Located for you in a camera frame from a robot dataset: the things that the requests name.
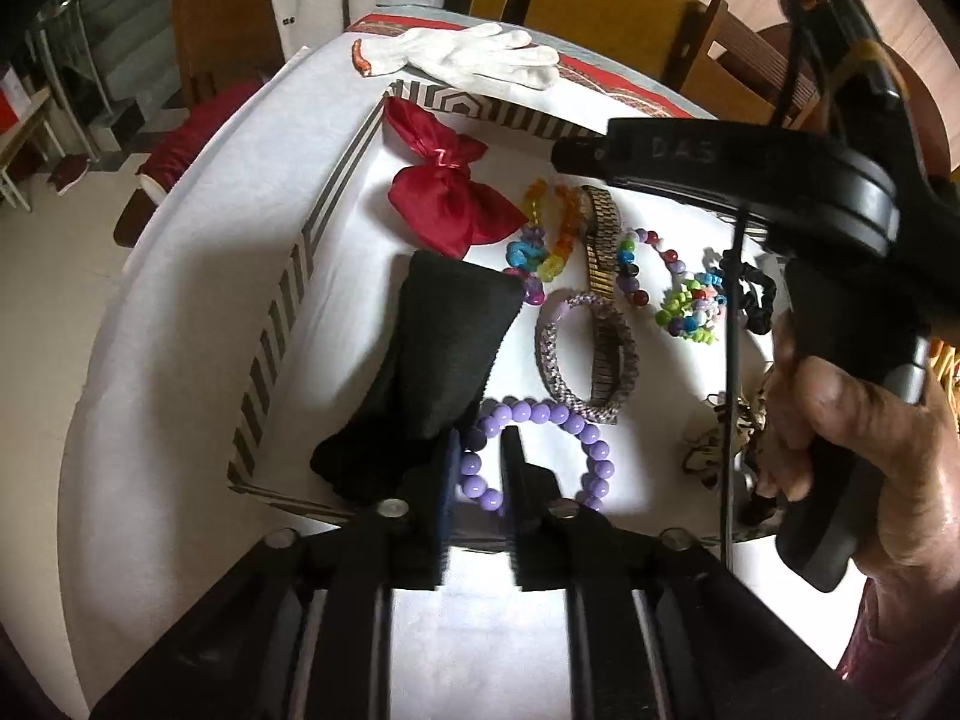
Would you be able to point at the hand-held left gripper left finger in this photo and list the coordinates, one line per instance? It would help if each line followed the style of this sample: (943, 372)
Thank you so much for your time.
(450, 480)

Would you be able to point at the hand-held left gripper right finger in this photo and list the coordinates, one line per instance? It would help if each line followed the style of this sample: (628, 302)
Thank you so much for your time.
(514, 487)

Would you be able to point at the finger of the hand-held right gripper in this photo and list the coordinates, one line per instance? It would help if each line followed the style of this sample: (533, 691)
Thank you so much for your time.
(675, 154)

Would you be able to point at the metal link watch band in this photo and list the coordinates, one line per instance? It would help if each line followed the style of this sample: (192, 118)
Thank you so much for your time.
(600, 240)

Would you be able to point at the red fabric bow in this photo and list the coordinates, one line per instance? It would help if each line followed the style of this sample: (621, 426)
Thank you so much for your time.
(450, 202)

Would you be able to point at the striped-rim white tray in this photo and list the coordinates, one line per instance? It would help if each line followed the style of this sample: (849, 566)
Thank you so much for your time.
(360, 202)

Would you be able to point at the person's right hand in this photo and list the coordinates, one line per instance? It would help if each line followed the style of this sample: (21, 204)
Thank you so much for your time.
(847, 405)

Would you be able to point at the red patterned cloth blue border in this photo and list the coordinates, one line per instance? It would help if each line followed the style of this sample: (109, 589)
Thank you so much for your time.
(592, 79)

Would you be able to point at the wooden slat-back chair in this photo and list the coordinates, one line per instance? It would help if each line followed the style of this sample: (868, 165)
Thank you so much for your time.
(750, 52)

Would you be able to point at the black fabric pouch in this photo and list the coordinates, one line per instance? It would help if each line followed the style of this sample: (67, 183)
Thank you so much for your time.
(427, 345)

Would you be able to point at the yellow wooden panel chair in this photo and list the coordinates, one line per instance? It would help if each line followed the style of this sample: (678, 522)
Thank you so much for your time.
(585, 7)

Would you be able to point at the leopard print bow hair clip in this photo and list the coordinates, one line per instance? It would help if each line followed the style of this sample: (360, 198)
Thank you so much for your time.
(705, 457)

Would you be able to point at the white knit glove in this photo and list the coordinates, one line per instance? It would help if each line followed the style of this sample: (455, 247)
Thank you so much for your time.
(465, 52)

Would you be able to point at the red velvet cushion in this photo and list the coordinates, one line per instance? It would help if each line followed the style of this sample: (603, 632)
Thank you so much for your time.
(195, 142)

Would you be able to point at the dark brown wooden chair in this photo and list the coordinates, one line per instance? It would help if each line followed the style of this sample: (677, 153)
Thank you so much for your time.
(217, 30)

